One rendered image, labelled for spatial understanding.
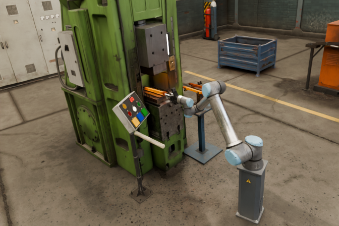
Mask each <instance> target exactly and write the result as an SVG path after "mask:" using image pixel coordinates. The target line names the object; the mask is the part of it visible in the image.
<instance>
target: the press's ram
mask: <svg viewBox="0 0 339 226"><path fill-rule="evenodd" d="M135 33H136V40H137V47H138V55H139V62H140V66H143V67H148V68H151V67H153V66H156V65H159V64H161V63H164V62H167V61H169V56H168V44H167V33H166V24H161V23H146V25H143V26H135Z"/></svg>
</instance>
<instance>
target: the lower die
mask: <svg viewBox="0 0 339 226"><path fill-rule="evenodd" d="M143 92H144V93H145V94H144V95H145V99H146V100H147V99H148V100H149V95H150V94H151V95H152V96H153V95H154V96H153V97H152V96H151V95H150V101H152V99H153V102H155V103H158V104H160V103H162V102H164V101H166V100H168V99H169V98H168V99H167V98H166V96H163V95H162V94H159V93H156V92H152V91H149V90H146V89H143ZM148 94H149V95H148ZM146 95H147V96H146Z"/></svg>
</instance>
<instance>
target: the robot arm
mask: <svg viewBox="0 0 339 226"><path fill-rule="evenodd" d="M226 88H227V86H226V84H225V82H224V81H222V80H216V81H213V82H209V83H206V84H204V85H203V86H202V94H203V96H204V97H203V98H202V99H201V100H200V101H199V102H198V103H197V104H196V105H193V104H194V101H193V99H191V98H187V97H184V96H181V95H180V96H179V95H178V93H177V91H176V89H175V87H174V88H172V89H171V90H172V93H171V95H169V94H166V93H165V96H166V98H167V99H168V98H170V100H169V101H170V102H171V101H172V103H177V104H182V105H183V107H184V116H185V117H186V118H191V117H192V115H194V114H196V113H199V112H202V111H204V109H205V107H206V106H207V105H208V104H210V105H211V108H212V110H213V112H214V115H215V117H216V120H217V122H218V124H219V127H220V129H221V132H222V134H223V136H224V139H225V141H226V143H227V145H226V151H225V153H224V154H225V157H226V159H227V161H228V162H229V163H230V164H231V165H234V166H237V165H240V164H242V166H243V167H244V168H245V169H247V170H250V171H259V170H261V169H263V167H264V162H263V159H262V148H263V141H262V139H261V138H259V137H257V136H247V137H246V138H245V142H242V141H241V140H239V139H238V136H237V133H236V131H235V129H234V126H233V124H232V122H231V119H230V117H229V115H228V112H227V110H226V108H225V105H224V103H223V101H222V98H221V96H220V94H223V93H224V92H225V90H226Z"/></svg>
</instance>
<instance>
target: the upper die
mask: <svg viewBox="0 0 339 226"><path fill-rule="evenodd" d="M140 70H141V72H143V73H147V74H151V75H155V74H158V73H160V72H163V71H165V70H167V69H166V62H164V63H161V64H159V65H156V66H153V67H151V68H148V67H143V66H140Z"/></svg>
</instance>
